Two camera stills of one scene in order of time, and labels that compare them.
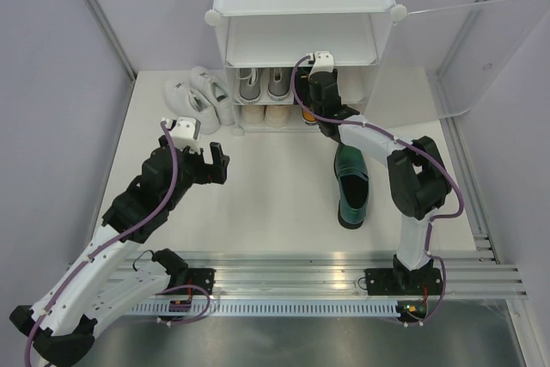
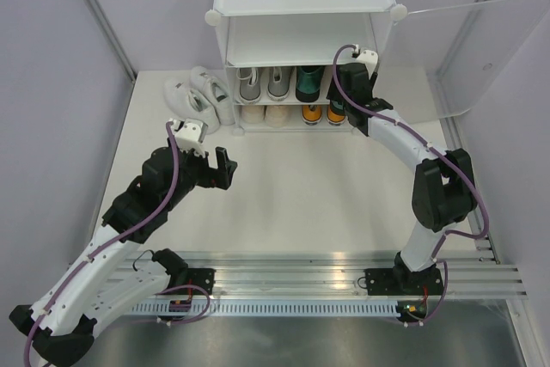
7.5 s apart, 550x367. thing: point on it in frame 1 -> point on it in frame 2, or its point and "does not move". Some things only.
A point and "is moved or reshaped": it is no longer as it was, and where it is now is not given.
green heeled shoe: x=352 y=184 is moved or reshaped
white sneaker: x=186 y=101 does not move
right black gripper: x=334 y=74 -> x=373 y=78
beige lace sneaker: x=277 y=116 does not move
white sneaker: x=214 y=93 does not move
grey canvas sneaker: x=279 y=82 does not move
